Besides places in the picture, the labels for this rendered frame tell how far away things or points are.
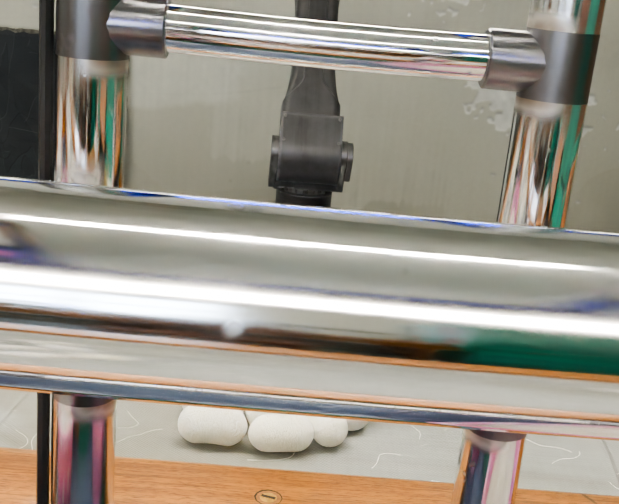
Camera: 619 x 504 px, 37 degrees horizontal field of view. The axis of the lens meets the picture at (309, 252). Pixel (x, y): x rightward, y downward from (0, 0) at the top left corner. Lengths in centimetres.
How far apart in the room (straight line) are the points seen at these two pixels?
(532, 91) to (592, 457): 28
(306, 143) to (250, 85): 164
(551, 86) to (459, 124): 237
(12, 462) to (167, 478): 7
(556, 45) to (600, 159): 250
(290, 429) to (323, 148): 53
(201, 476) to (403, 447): 14
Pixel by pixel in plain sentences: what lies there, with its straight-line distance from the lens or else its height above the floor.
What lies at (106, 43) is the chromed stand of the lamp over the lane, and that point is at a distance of 30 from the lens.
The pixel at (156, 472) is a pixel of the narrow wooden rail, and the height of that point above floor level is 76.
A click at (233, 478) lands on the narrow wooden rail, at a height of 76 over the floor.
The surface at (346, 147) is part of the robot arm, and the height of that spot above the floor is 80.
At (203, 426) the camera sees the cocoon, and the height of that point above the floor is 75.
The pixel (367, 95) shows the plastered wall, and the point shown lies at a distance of 262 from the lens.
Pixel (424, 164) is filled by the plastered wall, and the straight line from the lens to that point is 268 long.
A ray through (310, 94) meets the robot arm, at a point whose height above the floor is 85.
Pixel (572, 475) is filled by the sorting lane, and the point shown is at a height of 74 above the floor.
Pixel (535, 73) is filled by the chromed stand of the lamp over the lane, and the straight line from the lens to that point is 30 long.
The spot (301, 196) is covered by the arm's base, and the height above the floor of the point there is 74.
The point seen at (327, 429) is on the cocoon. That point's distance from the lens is 49.
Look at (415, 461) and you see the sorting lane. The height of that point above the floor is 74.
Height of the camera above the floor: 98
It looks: 17 degrees down
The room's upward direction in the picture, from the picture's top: 6 degrees clockwise
